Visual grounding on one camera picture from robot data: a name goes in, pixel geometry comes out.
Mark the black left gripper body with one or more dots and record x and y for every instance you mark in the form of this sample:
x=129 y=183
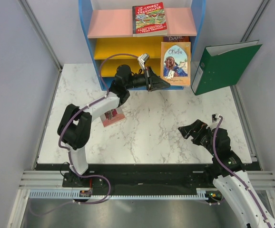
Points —
x=139 y=80

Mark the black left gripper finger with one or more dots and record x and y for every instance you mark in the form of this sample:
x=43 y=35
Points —
x=156 y=87
x=152 y=78

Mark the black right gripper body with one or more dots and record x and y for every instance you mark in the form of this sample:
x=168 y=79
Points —
x=202 y=137

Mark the tan Othello book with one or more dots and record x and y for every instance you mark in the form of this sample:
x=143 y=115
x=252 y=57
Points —
x=175 y=63

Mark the orange Roald Dahl book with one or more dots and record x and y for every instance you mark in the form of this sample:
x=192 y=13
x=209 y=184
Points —
x=176 y=39

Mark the pink castle cover book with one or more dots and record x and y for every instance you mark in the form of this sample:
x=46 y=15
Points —
x=113 y=116

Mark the red treehouse book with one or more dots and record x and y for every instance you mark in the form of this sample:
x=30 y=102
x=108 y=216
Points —
x=149 y=18

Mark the dark blue 1984 book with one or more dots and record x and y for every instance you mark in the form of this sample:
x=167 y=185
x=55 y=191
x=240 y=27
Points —
x=149 y=35

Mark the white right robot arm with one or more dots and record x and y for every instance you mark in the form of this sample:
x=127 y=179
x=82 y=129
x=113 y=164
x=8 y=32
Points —
x=227 y=173

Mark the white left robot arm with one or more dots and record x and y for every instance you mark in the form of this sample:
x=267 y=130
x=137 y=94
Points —
x=75 y=125

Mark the blue shelf unit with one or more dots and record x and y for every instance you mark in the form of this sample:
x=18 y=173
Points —
x=108 y=34

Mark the green lever arch binder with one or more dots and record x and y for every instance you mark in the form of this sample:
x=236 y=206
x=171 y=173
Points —
x=223 y=65

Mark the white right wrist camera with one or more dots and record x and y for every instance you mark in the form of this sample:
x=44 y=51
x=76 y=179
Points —
x=215 y=118

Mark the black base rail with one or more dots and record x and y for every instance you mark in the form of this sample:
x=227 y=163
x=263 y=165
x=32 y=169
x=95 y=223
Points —
x=135 y=178

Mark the light blue cable duct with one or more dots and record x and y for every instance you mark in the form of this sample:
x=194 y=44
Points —
x=85 y=194

